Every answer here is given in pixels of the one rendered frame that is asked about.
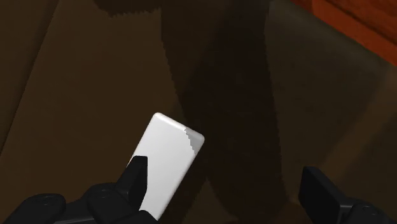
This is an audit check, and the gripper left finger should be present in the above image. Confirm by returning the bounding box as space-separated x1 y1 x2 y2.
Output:
3 155 159 224

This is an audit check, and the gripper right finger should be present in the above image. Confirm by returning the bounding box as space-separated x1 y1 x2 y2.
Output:
298 166 397 224

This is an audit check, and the white flat rectangular phone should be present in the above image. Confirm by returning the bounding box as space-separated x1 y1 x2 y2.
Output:
126 112 205 221

